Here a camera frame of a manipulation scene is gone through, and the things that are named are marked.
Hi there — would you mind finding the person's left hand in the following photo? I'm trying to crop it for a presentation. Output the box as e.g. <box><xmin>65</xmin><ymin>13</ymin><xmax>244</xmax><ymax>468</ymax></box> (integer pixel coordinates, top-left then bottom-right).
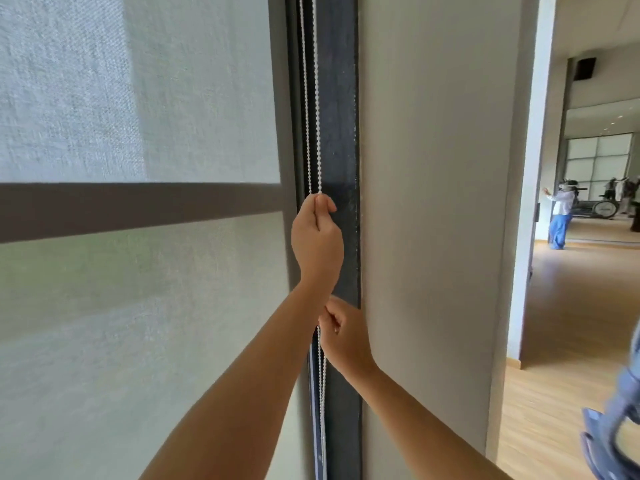
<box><xmin>291</xmin><ymin>193</ymin><xmax>345</xmax><ymax>296</ymax></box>

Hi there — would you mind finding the large wall mirror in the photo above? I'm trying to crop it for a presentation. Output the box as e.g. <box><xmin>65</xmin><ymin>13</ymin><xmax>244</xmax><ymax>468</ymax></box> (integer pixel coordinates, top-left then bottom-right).
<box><xmin>559</xmin><ymin>97</ymin><xmax>640</xmax><ymax>246</ymax></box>

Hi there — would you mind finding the white fabric roller blind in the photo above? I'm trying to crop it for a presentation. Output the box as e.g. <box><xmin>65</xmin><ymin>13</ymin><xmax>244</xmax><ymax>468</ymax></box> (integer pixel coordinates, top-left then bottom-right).
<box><xmin>0</xmin><ymin>0</ymin><xmax>312</xmax><ymax>480</ymax></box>

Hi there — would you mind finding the person's left forearm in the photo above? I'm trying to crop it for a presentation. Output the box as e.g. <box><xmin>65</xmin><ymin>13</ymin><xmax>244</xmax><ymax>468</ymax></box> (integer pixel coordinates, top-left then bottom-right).
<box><xmin>140</xmin><ymin>277</ymin><xmax>332</xmax><ymax>480</ymax></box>

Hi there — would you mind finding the person's right hand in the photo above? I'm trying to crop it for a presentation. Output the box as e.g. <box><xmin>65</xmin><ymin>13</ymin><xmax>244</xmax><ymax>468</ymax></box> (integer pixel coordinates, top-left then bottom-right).
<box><xmin>318</xmin><ymin>296</ymin><xmax>381</xmax><ymax>383</ymax></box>

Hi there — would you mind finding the person's right forearm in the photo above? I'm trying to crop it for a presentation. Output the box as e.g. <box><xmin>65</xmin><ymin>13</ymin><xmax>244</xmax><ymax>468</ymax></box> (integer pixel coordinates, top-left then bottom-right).
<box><xmin>344</xmin><ymin>359</ymin><xmax>514</xmax><ymax>480</ymax></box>

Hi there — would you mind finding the white bead chain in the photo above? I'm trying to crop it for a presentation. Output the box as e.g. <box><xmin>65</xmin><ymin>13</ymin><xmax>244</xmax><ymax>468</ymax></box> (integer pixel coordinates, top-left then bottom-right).
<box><xmin>298</xmin><ymin>0</ymin><xmax>329</xmax><ymax>480</ymax></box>

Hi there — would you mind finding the black exercise machine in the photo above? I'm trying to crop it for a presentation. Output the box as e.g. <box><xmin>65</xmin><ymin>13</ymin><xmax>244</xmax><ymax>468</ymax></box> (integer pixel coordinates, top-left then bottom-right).
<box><xmin>574</xmin><ymin>194</ymin><xmax>622</xmax><ymax>219</ymax></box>

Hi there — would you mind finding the dark window frame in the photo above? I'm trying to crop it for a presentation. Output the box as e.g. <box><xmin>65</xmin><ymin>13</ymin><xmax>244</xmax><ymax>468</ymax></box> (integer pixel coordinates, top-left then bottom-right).
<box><xmin>267</xmin><ymin>0</ymin><xmax>363</xmax><ymax>480</ymax></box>

